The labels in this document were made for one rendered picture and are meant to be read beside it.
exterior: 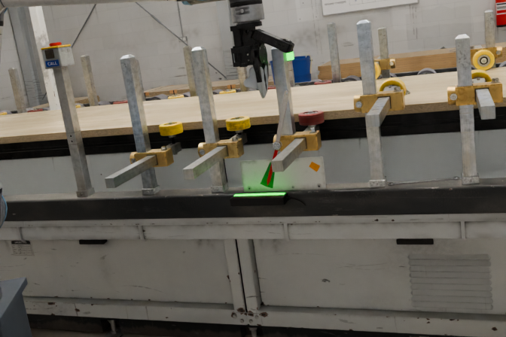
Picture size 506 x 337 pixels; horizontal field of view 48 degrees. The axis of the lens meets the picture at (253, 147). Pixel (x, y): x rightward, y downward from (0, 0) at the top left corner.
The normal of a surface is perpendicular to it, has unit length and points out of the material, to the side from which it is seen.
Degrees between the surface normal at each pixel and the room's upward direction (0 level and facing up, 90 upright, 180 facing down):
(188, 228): 90
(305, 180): 90
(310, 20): 90
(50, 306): 90
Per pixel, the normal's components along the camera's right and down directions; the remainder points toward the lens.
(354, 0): -0.38, 0.25
